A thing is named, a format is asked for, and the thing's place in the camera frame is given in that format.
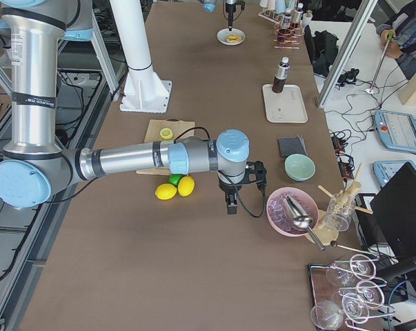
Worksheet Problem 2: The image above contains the pink bowl with ice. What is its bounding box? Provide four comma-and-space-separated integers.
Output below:
266, 187, 319, 237

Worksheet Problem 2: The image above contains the yellow lemon upper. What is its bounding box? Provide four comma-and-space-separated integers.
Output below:
177, 176, 195, 197

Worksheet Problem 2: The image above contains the yellow lemon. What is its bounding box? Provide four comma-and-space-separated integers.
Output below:
177, 176, 195, 197
155, 183, 177, 200

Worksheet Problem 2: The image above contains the bamboo cutting board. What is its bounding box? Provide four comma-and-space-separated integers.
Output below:
136, 119, 195, 176

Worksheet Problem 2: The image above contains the wooden cup stand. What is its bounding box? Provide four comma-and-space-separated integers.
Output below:
317, 162, 375, 221

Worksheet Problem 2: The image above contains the yellow lemon lower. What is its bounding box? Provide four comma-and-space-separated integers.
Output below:
155, 183, 177, 200

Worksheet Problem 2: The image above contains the aluminium frame post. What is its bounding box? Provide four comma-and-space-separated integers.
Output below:
317, 0, 377, 109

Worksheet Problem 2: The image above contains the steel ice scoop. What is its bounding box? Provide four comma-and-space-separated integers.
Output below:
284, 195, 325, 251

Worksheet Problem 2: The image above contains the grey folded cloth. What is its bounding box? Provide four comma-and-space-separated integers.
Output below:
277, 135, 308, 158

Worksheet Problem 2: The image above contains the person in blue jacket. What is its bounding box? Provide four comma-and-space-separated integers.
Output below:
376, 1, 416, 80

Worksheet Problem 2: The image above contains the dark tea bottle on tray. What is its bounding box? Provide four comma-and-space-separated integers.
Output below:
272, 57, 290, 93

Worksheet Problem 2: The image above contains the copper wire bottle rack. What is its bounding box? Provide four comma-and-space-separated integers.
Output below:
273, 18, 304, 50

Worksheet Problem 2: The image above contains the cream rabbit tray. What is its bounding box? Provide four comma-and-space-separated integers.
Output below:
262, 84, 308, 123

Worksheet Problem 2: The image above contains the braided glazed donut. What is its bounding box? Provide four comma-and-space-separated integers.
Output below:
226, 34, 242, 43

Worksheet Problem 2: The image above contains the wine glass rack tray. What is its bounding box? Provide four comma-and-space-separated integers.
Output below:
308, 253, 395, 330

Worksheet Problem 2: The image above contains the green lime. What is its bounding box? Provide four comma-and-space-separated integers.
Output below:
168, 174, 184, 187

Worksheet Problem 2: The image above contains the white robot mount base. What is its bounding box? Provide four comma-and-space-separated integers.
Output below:
110, 0, 172, 114

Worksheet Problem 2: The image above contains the clear glass mug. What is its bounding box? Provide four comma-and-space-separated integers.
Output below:
324, 192, 355, 231

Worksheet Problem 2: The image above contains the black monitor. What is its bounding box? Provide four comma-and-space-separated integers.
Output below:
371, 162, 416, 257

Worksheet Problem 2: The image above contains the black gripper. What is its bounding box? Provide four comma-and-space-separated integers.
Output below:
218, 161, 266, 214
224, 0, 245, 29

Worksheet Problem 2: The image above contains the halved lemon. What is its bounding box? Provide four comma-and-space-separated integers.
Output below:
159, 128, 174, 141

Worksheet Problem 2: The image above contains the white round plate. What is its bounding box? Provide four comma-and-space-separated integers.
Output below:
217, 28, 246, 46

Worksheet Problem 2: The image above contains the mint green bowl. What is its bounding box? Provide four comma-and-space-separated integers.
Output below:
284, 154, 316, 181

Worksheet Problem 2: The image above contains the blue teach pendant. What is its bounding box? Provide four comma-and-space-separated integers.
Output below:
373, 160, 415, 188
374, 110, 416, 153

